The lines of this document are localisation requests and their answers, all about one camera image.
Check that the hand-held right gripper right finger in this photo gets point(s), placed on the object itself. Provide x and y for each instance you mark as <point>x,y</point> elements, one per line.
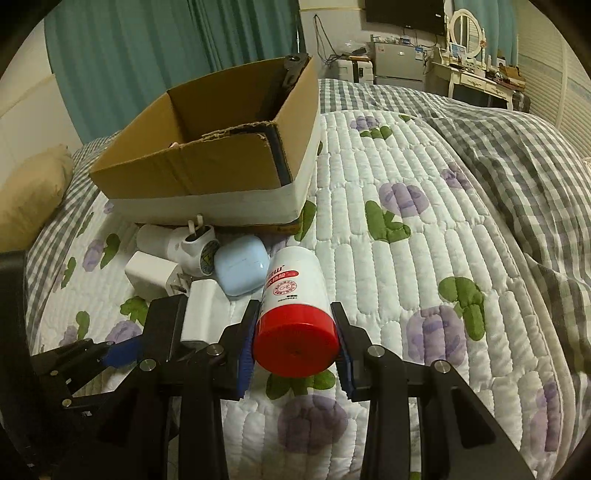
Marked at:
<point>345,367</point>

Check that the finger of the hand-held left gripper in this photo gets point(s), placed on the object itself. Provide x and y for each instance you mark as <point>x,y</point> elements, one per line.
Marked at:
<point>123,353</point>
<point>165,327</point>

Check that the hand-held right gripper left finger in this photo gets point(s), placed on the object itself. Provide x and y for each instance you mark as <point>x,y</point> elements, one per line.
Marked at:
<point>245,364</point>

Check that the white rectangular power adapter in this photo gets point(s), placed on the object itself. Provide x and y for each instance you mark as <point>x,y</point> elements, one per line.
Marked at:
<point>201,309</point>

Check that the white bottle with red cap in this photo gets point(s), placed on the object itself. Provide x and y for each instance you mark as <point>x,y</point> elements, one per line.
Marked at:
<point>295,314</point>

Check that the cardboard box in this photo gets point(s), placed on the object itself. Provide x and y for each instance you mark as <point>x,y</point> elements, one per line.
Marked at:
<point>221,152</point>

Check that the white square charger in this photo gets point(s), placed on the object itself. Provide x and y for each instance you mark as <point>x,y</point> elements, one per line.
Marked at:
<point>147,272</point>

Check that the white round plug adapter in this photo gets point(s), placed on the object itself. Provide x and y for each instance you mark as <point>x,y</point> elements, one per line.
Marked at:
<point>180,247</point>

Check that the light blue earbuds case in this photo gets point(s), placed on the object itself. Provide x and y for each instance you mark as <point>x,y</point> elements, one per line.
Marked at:
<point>241,267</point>

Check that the grey checked bed sheet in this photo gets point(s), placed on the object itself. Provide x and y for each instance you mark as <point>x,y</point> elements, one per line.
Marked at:
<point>55,244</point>

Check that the white floral quilt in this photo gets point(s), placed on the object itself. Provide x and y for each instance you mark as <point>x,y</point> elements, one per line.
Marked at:
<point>415,258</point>

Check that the brown flat board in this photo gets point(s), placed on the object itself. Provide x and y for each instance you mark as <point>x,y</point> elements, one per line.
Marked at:
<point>281,227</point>

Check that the beige pillow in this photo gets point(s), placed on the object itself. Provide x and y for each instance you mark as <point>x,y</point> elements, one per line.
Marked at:
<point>32,189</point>

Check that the grey checked duvet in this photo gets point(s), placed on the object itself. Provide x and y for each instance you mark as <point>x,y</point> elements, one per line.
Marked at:
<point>517,152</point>

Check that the teal curtain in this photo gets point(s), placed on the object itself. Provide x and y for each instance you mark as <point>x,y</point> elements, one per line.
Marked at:
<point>138,50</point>

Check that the white appliance box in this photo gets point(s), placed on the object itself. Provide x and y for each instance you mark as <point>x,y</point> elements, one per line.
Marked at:
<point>353,70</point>

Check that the grey cabinet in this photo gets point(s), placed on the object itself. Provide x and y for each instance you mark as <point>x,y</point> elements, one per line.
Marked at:
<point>399,64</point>

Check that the cream dressing table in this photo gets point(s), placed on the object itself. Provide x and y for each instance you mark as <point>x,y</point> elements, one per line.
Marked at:
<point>471,83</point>

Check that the white slatted door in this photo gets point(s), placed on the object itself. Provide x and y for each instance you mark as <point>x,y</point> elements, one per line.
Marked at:
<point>554,87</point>

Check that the white oval mirror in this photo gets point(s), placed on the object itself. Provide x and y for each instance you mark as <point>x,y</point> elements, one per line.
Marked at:
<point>467,32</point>

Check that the black television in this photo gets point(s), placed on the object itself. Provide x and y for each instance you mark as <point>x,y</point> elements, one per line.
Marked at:
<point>406,14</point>

